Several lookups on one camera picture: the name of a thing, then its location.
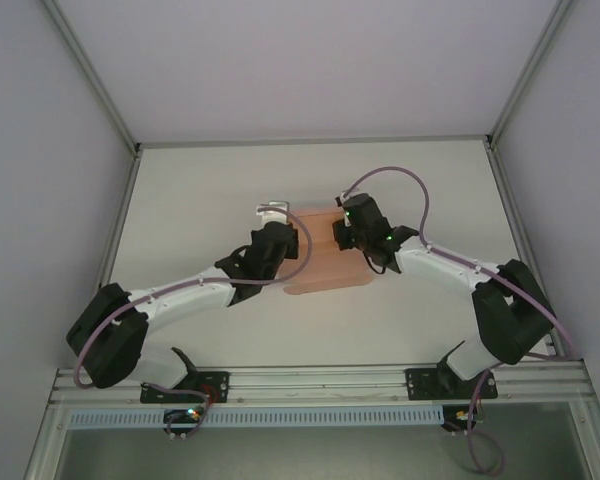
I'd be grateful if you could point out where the pink paper box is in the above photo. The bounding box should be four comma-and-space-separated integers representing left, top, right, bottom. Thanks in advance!
282, 199, 374, 297

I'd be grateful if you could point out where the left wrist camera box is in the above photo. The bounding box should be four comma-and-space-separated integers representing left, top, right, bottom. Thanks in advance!
255, 200, 290, 226

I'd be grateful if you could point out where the aluminium frame crossbar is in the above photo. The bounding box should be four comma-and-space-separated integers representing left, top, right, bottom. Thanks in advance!
137, 134, 491, 149

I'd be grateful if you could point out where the aluminium mounting rail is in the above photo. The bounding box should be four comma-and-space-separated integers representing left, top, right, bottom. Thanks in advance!
49, 362, 594, 406

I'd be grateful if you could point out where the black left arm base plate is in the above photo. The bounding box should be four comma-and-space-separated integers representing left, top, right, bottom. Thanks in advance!
139, 370, 230, 405

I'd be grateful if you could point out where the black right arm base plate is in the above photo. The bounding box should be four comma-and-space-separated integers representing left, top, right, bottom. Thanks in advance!
404, 367, 499, 401

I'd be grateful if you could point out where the light blue slotted cable duct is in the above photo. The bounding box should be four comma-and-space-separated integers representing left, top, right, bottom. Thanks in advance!
67, 405, 445, 430

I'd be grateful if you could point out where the aluminium frame post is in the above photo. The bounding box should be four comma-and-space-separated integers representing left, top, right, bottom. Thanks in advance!
484, 0, 579, 149
42, 0, 142, 151

